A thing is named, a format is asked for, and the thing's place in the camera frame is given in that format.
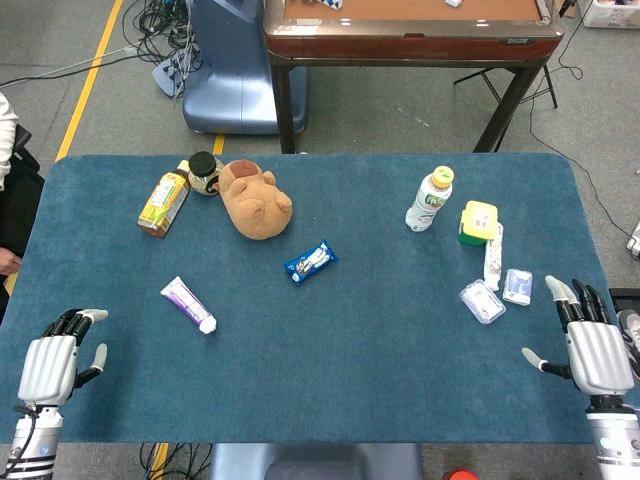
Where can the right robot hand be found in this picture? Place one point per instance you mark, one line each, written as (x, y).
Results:
(597, 355)

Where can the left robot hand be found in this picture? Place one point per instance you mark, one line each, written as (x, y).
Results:
(47, 365)

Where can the white purple toothpaste tube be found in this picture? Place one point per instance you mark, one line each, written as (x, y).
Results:
(187, 302)

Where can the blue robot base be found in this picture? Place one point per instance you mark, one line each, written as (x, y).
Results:
(230, 75)

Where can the white drink bottle yellow cap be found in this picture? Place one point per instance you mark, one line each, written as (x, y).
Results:
(429, 202)

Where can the grey sneaker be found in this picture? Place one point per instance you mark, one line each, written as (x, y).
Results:
(631, 335)

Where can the small white blue packet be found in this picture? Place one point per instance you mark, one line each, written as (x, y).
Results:
(518, 286)

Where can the grey floor device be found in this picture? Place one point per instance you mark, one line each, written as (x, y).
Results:
(635, 246)

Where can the clear plastic floss box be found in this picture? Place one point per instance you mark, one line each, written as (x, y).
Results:
(481, 301)

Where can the green box yellow lid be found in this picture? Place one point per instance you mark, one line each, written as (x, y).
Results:
(477, 222)

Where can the red round object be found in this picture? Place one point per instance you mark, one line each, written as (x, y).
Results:
(462, 475)

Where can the yellow juice carton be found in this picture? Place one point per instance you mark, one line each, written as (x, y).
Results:
(164, 202)

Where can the person in white top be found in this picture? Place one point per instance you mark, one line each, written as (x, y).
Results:
(6, 135)

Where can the blue table mat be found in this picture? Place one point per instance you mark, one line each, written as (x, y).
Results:
(350, 375)

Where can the glass jar black lid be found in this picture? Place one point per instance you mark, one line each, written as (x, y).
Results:
(204, 170)

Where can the brown plush toy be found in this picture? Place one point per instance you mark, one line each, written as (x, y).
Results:
(257, 207)

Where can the blue cookie packet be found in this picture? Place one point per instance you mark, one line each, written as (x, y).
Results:
(311, 262)

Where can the blue grey robot torso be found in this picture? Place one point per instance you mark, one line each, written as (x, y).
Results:
(315, 462)

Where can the grey power strip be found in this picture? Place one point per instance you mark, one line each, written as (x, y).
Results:
(167, 75)

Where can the white storage box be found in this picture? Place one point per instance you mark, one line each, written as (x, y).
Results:
(612, 15)

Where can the brown mahjong table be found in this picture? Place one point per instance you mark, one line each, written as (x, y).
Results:
(410, 40)

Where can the white mahjong tile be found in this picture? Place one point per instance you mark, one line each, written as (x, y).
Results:
(453, 3)

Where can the blue white snake puzzle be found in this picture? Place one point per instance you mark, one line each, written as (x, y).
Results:
(331, 4)

